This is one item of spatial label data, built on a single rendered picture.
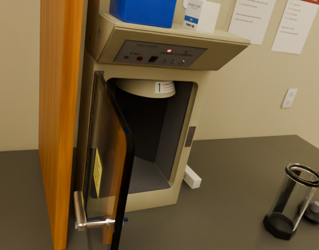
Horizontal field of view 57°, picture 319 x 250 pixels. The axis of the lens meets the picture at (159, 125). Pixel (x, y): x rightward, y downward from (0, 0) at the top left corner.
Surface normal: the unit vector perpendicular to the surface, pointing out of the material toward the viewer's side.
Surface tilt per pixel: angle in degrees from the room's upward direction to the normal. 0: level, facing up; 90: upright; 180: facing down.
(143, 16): 90
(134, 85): 66
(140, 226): 0
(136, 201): 90
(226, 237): 0
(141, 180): 0
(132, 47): 135
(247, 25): 90
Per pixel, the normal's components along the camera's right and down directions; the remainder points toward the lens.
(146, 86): 0.06, 0.04
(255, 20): 0.40, 0.46
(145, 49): 0.16, 0.95
